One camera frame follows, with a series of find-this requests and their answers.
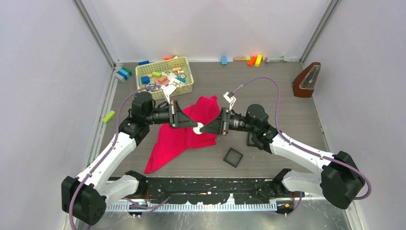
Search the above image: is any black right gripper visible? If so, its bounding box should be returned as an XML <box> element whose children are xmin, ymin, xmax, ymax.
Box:
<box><xmin>201</xmin><ymin>107</ymin><xmax>257</xmax><ymax>136</ymax></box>

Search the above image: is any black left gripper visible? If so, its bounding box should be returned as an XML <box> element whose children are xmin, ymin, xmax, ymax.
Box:
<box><xmin>145</xmin><ymin>100</ymin><xmax>198</xmax><ymax>129</ymax></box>

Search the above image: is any round white brooch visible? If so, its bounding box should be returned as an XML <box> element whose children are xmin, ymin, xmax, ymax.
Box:
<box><xmin>192</xmin><ymin>122</ymin><xmax>204</xmax><ymax>135</ymax></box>

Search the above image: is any pink red garment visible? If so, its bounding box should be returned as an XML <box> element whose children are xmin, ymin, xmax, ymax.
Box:
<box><xmin>144</xmin><ymin>95</ymin><xmax>220</xmax><ymax>174</ymax></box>

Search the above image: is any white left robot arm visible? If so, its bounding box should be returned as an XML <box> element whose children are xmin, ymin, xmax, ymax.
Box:
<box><xmin>61</xmin><ymin>91</ymin><xmax>220</xmax><ymax>229</ymax></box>

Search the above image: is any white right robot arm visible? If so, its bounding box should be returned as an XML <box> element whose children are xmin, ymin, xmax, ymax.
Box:
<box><xmin>218</xmin><ymin>104</ymin><xmax>372</xmax><ymax>209</ymax></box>

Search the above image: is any black square tray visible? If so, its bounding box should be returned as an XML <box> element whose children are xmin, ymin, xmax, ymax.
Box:
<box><xmin>247</xmin><ymin>133</ymin><xmax>259</xmax><ymax>147</ymax></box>
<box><xmin>223</xmin><ymin>148</ymin><xmax>244</xmax><ymax>168</ymax></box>

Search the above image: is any green perforated plastic basket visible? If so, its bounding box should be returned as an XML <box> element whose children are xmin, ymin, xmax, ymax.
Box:
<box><xmin>135</xmin><ymin>57</ymin><xmax>194</xmax><ymax>100</ymax></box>

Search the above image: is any light blue toy block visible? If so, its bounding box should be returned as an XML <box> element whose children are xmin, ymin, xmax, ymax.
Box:
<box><xmin>221</xmin><ymin>56</ymin><xmax>228</xmax><ymax>65</ymax></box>

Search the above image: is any tan wooden block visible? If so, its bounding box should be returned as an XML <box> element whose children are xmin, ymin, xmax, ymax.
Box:
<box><xmin>234</xmin><ymin>57</ymin><xmax>247</xmax><ymax>61</ymax></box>

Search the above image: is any lime green block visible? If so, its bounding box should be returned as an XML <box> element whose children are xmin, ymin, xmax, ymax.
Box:
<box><xmin>102</xmin><ymin>110</ymin><xmax>115</xmax><ymax>123</ymax></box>

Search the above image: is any blue green block stack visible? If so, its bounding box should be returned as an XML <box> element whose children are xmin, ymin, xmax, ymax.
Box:
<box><xmin>115</xmin><ymin>67</ymin><xmax>133</xmax><ymax>82</ymax></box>

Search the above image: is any orange toy block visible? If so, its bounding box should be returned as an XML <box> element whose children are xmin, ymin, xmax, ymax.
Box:
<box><xmin>247</xmin><ymin>56</ymin><xmax>257</xmax><ymax>67</ymax></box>

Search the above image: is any yellow toy block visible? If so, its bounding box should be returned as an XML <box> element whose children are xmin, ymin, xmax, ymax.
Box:
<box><xmin>254</xmin><ymin>55</ymin><xmax>262</xmax><ymax>67</ymax></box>

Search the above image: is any brown wooden metronome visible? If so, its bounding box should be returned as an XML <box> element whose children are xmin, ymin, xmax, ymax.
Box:
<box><xmin>292</xmin><ymin>62</ymin><xmax>321</xmax><ymax>98</ymax></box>

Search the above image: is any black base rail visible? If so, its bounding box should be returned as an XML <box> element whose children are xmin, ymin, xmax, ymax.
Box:
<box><xmin>127</xmin><ymin>177</ymin><xmax>304</xmax><ymax>205</ymax></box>

